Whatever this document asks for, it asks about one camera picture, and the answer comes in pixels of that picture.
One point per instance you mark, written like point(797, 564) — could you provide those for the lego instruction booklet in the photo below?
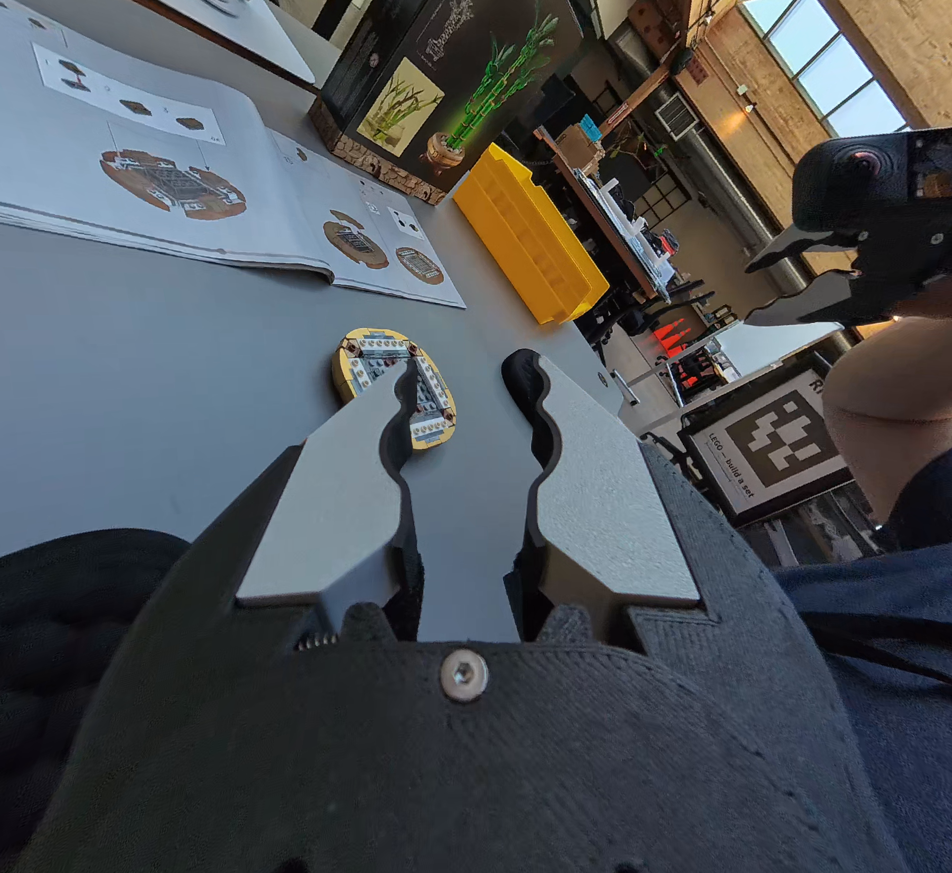
point(186, 151)

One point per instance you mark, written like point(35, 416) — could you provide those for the cardboard box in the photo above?
point(580, 144)

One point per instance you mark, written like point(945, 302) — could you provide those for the black framed marker sign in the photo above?
point(766, 449)

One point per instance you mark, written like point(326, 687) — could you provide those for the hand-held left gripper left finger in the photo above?
point(335, 508)

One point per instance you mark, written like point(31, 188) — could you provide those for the wooden edged desk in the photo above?
point(610, 218)

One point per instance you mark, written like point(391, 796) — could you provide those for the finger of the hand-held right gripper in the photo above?
point(792, 248)
point(799, 304)

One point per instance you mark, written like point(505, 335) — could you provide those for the yellow plastic bin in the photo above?
point(528, 233)

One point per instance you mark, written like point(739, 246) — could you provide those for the person's right forearm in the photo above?
point(885, 412)

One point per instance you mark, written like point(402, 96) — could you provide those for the black lego box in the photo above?
point(454, 62)

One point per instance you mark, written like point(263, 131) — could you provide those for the round gold lego model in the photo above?
point(394, 386)

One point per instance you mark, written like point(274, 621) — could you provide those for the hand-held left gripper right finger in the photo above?
point(610, 508)

